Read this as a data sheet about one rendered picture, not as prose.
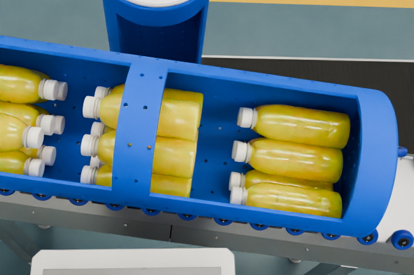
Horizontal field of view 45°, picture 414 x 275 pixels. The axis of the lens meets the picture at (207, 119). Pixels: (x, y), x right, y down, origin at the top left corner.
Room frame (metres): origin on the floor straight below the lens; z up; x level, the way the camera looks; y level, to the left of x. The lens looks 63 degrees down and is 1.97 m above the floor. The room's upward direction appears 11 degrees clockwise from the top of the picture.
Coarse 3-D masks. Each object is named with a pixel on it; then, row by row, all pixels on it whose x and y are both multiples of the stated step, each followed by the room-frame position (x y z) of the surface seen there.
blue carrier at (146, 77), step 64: (64, 64) 0.53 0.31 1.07; (128, 64) 0.47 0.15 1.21; (192, 64) 0.51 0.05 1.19; (64, 128) 0.44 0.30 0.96; (128, 128) 0.35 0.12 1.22; (384, 128) 0.43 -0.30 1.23; (64, 192) 0.26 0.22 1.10; (128, 192) 0.27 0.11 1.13; (192, 192) 0.34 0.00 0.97; (384, 192) 0.33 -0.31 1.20
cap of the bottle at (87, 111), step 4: (88, 96) 0.42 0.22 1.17; (84, 100) 0.41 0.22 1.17; (88, 100) 0.41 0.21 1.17; (92, 100) 0.41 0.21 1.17; (84, 104) 0.40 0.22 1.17; (88, 104) 0.40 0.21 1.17; (92, 104) 0.40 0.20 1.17; (84, 108) 0.39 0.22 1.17; (88, 108) 0.39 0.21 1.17; (92, 108) 0.39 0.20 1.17; (84, 112) 0.39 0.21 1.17; (88, 112) 0.39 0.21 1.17; (92, 112) 0.39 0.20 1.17; (84, 116) 0.38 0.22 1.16; (88, 116) 0.38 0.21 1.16; (92, 116) 0.39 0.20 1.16
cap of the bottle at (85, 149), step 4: (84, 136) 0.36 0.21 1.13; (88, 136) 0.36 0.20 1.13; (92, 136) 0.36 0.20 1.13; (84, 140) 0.35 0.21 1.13; (88, 140) 0.35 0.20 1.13; (84, 144) 0.34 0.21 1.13; (88, 144) 0.34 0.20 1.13; (84, 148) 0.34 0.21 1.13; (88, 148) 0.34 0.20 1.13; (84, 152) 0.33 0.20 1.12; (88, 152) 0.33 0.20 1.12
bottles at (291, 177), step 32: (64, 96) 0.47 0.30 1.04; (96, 128) 0.40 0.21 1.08; (0, 160) 0.30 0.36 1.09; (32, 160) 0.31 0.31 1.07; (96, 160) 0.36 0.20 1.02; (256, 160) 0.39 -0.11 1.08; (288, 160) 0.40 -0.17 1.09; (320, 160) 0.41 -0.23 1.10; (160, 192) 0.30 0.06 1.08; (256, 192) 0.33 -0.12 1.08; (288, 192) 0.34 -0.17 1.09; (320, 192) 0.35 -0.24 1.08
